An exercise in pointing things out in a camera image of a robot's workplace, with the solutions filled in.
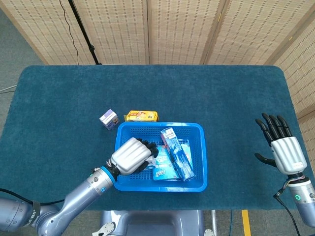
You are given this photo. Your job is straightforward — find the yellow cracker packet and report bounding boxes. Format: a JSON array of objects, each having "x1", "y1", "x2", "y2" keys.
[{"x1": 124, "y1": 110, "x2": 159, "y2": 123}]

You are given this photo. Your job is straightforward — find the black tripod pole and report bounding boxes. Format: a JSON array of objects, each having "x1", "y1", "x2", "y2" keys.
[{"x1": 68, "y1": 0, "x2": 102, "y2": 65}]

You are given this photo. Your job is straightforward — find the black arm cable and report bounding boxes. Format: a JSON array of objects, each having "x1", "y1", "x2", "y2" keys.
[
  {"x1": 0, "y1": 188, "x2": 64, "y2": 206},
  {"x1": 273, "y1": 183, "x2": 302, "y2": 236}
]

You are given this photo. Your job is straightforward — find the thin black hanging cable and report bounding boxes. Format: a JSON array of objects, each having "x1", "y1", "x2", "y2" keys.
[{"x1": 59, "y1": 0, "x2": 80, "y2": 65}]

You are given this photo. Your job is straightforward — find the blue plastic basket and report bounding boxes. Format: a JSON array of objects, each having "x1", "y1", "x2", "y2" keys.
[{"x1": 113, "y1": 122, "x2": 208, "y2": 193}]

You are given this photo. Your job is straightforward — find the grey blue robot torso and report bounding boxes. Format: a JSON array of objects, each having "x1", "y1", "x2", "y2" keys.
[{"x1": 92, "y1": 210, "x2": 215, "y2": 236}]

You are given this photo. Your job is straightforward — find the blue snack box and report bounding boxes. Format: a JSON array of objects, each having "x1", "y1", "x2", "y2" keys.
[{"x1": 152, "y1": 139, "x2": 192, "y2": 181}]

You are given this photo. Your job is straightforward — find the yellow floor tape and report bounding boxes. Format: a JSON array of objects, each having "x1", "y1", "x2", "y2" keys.
[{"x1": 241, "y1": 209, "x2": 252, "y2": 236}]

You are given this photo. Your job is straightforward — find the small purple white carton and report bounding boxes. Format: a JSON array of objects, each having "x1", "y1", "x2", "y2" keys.
[{"x1": 99, "y1": 109, "x2": 121, "y2": 131}]

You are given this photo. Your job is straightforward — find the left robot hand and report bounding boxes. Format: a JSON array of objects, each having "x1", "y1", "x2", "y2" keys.
[{"x1": 107, "y1": 137, "x2": 158, "y2": 177}]

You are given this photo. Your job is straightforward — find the blue rectangular carton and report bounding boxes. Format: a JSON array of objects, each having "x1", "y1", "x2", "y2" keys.
[{"x1": 160, "y1": 127, "x2": 196, "y2": 182}]

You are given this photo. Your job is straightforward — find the teal table cloth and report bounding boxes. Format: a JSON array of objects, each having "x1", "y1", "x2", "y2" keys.
[{"x1": 0, "y1": 64, "x2": 315, "y2": 211}]

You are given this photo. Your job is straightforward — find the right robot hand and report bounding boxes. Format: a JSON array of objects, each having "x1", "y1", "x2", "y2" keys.
[{"x1": 254, "y1": 113, "x2": 308, "y2": 176}]

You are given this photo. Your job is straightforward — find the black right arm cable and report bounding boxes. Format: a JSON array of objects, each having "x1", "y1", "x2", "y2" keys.
[{"x1": 273, "y1": 183, "x2": 302, "y2": 236}]

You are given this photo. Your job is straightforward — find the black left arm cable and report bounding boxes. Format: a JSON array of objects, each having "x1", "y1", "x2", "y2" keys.
[{"x1": 0, "y1": 188, "x2": 64, "y2": 206}]

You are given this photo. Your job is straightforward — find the metal table leg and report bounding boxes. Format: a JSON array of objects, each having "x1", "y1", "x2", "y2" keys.
[{"x1": 212, "y1": 210, "x2": 219, "y2": 236}]

